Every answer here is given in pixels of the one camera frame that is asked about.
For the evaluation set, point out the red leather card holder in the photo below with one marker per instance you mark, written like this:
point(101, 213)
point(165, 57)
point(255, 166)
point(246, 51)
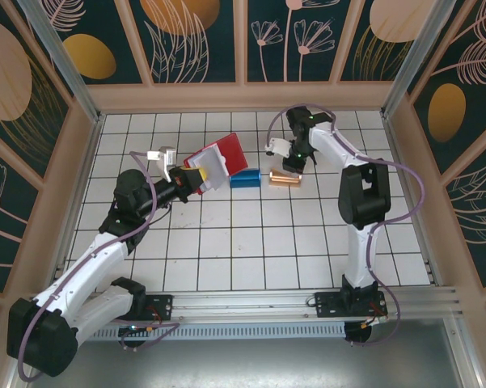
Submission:
point(234, 153)

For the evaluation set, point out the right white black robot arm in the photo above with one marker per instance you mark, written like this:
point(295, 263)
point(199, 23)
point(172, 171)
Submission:
point(364, 194)

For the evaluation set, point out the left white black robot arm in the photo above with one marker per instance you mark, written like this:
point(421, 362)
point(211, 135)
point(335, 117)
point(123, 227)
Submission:
point(85, 266)

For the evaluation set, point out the copper metal card stand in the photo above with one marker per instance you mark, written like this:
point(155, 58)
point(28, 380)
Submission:
point(283, 182)

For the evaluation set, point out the blue metal card stand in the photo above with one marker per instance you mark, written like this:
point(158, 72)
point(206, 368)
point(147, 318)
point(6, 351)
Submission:
point(244, 180)

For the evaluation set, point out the small green circuit board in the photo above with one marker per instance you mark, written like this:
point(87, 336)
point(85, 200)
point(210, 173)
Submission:
point(133, 328)

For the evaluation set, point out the grey metal sheet panel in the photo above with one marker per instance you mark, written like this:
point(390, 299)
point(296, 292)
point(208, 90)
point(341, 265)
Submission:
point(242, 363)

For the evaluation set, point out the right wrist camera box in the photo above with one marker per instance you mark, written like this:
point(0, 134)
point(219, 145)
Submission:
point(279, 146)

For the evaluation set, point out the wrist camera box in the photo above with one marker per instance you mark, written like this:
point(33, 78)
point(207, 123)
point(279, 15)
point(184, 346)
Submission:
point(279, 146)
point(167, 155)

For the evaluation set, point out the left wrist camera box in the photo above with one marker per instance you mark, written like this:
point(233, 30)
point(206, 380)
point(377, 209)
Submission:
point(167, 155)

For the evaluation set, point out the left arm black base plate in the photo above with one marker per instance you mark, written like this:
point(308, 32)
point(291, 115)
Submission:
point(163, 303)

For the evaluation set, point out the aluminium mounting rail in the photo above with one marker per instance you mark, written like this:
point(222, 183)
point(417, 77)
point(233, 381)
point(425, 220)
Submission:
point(242, 302)

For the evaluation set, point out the aluminium corner post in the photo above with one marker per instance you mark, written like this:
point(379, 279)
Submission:
point(66, 64)
point(422, 56)

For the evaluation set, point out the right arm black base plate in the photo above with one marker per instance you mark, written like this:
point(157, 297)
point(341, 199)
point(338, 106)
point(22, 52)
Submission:
point(327, 305)

